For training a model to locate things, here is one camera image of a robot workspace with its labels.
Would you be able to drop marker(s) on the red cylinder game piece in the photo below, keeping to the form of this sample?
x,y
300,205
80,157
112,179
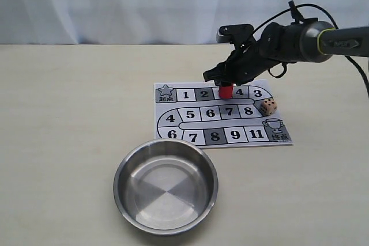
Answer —
x,y
225,92

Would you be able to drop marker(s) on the wooden die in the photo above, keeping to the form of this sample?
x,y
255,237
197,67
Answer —
x,y
268,107

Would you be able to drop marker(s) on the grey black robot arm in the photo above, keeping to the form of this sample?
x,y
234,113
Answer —
x,y
312,41

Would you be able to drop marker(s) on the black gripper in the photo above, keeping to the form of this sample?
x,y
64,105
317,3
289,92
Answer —
x,y
240,68

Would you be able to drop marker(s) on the paper number game board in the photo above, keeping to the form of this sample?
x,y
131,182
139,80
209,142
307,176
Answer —
x,y
193,112

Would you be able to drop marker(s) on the stainless steel bowl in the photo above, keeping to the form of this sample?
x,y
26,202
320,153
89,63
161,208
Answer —
x,y
165,186

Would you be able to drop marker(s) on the white backdrop curtain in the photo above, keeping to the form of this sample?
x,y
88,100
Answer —
x,y
147,21

